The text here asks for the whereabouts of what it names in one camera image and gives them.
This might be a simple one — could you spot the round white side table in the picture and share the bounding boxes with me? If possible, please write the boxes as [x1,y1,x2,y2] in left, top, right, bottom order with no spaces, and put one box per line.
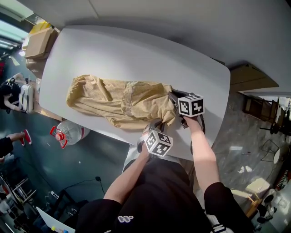
[273,147,284,164]

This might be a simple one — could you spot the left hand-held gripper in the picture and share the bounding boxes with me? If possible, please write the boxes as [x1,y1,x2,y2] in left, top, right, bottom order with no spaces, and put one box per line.
[145,121,173,157]

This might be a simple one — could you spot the glass sliding door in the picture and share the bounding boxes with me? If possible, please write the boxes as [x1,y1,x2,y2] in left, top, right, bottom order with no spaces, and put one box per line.
[0,4,35,48]

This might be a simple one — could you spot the large brown cardboard box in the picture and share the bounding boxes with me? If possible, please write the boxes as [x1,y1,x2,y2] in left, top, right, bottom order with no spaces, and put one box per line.
[25,29,60,78]

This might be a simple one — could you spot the brown wooden board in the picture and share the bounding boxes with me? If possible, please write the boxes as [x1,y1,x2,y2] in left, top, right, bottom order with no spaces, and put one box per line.
[229,63,280,93]

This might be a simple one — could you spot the person's right forearm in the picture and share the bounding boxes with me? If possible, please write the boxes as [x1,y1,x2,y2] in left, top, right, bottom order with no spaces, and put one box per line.
[183,115,221,194]

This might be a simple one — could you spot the small wooden stool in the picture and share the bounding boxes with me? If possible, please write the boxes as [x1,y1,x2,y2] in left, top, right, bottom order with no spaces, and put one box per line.
[246,193,262,217]

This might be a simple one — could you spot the white round machine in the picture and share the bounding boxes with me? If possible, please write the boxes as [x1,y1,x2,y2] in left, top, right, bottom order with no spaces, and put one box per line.
[256,188,291,230]

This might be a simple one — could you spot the person's left forearm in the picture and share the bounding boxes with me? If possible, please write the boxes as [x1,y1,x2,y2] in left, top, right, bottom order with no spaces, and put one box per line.
[103,154,151,207]

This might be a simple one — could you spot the clear water jug red handle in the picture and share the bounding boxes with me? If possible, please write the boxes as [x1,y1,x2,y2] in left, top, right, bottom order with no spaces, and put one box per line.
[50,120,91,149]

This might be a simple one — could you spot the white board sheet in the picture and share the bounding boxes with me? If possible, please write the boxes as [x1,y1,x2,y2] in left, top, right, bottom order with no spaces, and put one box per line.
[36,206,75,233]

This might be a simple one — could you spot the black floor cable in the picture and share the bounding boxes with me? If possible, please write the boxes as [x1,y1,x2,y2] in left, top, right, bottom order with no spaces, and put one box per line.
[60,176,106,195]

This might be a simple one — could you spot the black metal stand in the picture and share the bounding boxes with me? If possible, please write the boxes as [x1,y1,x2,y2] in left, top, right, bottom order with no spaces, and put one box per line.
[45,190,88,219]

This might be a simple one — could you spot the beige cloth garment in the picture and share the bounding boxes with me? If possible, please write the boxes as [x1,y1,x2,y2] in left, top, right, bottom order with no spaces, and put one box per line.
[65,74,177,132]

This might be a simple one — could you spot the person's black shirt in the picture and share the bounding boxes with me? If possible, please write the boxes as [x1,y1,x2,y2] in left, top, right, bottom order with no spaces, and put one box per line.
[75,157,255,233]

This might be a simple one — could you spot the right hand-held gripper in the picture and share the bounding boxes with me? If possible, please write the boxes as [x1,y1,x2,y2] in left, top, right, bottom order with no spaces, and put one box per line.
[167,90,205,129]

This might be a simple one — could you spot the person's left hand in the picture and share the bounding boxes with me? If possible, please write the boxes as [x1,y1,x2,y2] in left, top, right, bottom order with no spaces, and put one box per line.
[140,132,151,159]

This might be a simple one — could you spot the white metal rack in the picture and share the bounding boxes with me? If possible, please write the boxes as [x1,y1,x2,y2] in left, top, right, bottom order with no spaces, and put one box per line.
[0,177,37,210]

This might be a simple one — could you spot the silver suitcase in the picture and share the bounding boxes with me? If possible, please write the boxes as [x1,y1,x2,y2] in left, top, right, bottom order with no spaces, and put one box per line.
[19,83,36,114]

